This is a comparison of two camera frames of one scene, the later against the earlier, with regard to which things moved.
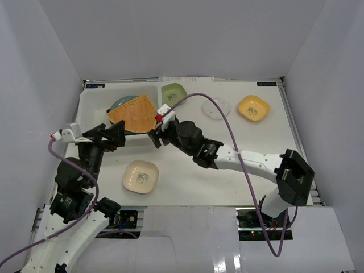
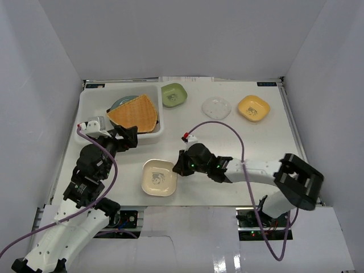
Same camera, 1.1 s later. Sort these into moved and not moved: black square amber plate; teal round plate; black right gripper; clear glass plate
Moved: black right gripper
Not moved: teal round plate; black square amber plate; clear glass plate
